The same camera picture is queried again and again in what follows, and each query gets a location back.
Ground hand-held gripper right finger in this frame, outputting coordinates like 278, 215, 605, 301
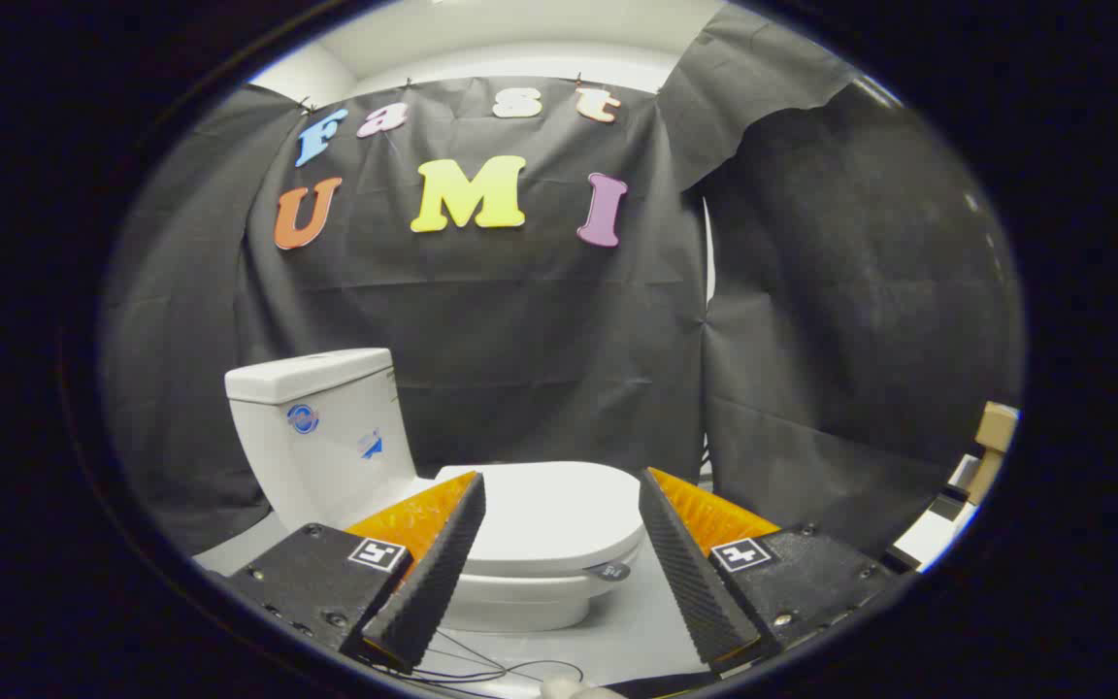
638, 467, 897, 673

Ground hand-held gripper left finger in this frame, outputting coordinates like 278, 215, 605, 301
219, 472, 487, 676

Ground white toilet lid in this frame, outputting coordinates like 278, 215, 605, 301
435, 461, 645, 579

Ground white toilet seat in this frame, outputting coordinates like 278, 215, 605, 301
462, 544, 643, 605

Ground white toilet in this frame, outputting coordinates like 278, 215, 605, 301
225, 348, 645, 634

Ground white toilet tank cover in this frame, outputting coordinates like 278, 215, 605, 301
225, 348, 395, 406

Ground black backdrop cloth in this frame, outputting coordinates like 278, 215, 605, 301
101, 5, 1024, 559

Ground cardboard box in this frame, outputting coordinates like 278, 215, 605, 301
967, 401, 1019, 506

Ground thin black cable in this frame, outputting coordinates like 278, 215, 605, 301
375, 629, 585, 686

